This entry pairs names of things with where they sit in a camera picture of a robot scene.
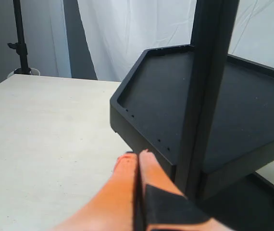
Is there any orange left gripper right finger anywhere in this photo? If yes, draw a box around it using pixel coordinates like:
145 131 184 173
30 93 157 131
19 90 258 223
139 150 231 231

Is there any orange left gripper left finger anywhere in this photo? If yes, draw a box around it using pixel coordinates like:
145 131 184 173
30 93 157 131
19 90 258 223
52 153 137 231

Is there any black metal shelf rack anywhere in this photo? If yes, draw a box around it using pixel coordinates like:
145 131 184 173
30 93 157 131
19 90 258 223
110 0 274 231

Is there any white backdrop curtain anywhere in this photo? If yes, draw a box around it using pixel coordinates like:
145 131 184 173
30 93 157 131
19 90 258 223
21 0 274 81

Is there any black light stand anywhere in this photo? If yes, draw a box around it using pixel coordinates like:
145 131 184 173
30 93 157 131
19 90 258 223
7 0 31 75

